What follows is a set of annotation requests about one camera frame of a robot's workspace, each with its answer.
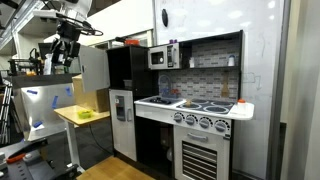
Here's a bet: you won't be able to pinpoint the open grey cabinet door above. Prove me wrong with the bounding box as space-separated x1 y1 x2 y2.
79 45 110 92

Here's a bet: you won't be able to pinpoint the black perforated cart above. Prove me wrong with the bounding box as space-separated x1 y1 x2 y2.
0 139 81 180

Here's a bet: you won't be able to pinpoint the cardboard box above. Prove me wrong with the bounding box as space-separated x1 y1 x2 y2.
72 75 109 113

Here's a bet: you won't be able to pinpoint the toy sink faucet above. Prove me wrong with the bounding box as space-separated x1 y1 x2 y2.
158 75 172 97

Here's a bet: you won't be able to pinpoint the silver panel with blue tape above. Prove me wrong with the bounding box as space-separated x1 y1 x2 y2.
12 74 74 141

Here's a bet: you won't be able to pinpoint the orange handled tool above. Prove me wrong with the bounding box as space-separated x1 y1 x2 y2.
6 153 26 164

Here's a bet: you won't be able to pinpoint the orange capped clear bottle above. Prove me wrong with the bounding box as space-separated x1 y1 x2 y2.
237 99 246 114

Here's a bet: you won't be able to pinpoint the orange pot on top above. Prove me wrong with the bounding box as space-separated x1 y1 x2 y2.
115 37 140 45

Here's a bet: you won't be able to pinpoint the black computer monitor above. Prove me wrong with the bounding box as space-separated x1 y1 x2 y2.
38 43 51 60

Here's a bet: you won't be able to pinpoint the wooden spatula hanging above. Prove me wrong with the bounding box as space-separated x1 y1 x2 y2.
221 71 229 97

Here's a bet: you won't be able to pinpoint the wooden side table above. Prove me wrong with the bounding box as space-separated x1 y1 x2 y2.
54 105 110 172

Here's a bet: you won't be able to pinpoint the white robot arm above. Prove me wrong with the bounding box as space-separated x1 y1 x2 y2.
33 0 103 67

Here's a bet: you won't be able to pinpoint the black toy sink basin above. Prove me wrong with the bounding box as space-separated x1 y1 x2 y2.
149 97 171 105

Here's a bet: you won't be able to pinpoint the purple objects on kitchen top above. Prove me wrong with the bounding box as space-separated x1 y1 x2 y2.
169 39 178 44

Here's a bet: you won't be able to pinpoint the blue capped white bottle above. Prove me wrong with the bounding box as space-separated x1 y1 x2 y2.
228 55 235 66

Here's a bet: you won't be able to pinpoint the wooden platform board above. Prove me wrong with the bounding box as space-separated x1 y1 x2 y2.
77 156 155 180

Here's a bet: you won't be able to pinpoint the green plastic bowl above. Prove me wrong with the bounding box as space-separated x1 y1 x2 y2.
77 110 93 119

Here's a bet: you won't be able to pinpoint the white toy fridge door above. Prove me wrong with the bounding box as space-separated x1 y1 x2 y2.
109 89 137 161

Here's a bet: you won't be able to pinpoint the small white shaker bottle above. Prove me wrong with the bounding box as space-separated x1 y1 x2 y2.
189 57 195 68

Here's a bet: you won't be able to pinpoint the toy kitchen play set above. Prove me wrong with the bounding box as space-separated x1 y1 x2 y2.
107 30 254 180

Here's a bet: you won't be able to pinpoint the black whiteboard eraser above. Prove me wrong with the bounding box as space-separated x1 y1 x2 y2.
161 9 168 27

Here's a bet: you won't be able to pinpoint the whiteboard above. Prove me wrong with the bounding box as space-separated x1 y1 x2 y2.
153 0 290 180

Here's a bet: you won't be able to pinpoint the stove knob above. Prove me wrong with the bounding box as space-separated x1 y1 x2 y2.
199 117 211 129
214 120 230 133
173 113 184 123
185 115 197 125

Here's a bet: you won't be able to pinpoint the toy microwave oven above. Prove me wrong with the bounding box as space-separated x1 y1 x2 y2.
148 43 182 70

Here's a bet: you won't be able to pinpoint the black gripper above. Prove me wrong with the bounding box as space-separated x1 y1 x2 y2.
50 21 80 67

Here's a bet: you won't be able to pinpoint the toy oven door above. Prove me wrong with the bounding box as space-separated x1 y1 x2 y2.
173 126 230 180

